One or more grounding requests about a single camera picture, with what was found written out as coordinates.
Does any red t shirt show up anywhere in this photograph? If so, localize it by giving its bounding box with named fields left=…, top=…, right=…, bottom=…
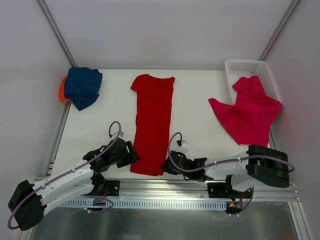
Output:
left=130, top=74, right=175, bottom=176

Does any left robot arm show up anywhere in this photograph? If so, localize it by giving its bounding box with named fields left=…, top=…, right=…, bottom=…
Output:
left=8, top=138, right=140, bottom=231

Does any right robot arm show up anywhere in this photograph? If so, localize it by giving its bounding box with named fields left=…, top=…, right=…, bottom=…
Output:
left=161, top=144, right=295, bottom=201

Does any orange t shirt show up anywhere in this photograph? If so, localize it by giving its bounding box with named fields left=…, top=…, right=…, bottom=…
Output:
left=58, top=77, right=71, bottom=102

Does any blue t shirt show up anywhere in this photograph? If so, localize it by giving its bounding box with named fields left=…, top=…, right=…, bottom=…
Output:
left=64, top=67, right=103, bottom=111

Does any pink t shirt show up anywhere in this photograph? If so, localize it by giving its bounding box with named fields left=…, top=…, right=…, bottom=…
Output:
left=208, top=76, right=283, bottom=147

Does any white perforated plastic basket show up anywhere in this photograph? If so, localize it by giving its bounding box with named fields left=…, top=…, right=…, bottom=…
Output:
left=224, top=59, right=281, bottom=105

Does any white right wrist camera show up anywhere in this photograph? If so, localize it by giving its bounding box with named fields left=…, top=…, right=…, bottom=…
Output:
left=176, top=140, right=190, bottom=152

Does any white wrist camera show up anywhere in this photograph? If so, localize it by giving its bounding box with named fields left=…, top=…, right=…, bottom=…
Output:
left=176, top=140, right=190, bottom=152
left=110, top=130, right=124, bottom=141

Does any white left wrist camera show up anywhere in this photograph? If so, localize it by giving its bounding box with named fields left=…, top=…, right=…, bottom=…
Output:
left=110, top=130, right=124, bottom=141

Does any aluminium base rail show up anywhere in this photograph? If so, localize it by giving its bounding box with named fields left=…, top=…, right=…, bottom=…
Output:
left=29, top=176, right=301, bottom=203

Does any white slotted cable duct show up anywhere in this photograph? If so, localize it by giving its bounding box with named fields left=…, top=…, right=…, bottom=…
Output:
left=61, top=197, right=227, bottom=211

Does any left aluminium corner post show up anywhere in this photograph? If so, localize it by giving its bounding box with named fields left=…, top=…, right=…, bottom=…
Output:
left=36, top=0, right=78, bottom=67

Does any aluminium corner post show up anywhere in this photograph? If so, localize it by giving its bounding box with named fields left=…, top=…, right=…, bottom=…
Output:
left=258, top=0, right=301, bottom=61
left=36, top=0, right=78, bottom=67

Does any right aluminium corner post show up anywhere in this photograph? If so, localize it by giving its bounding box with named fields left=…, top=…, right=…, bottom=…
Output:
left=258, top=0, right=301, bottom=61

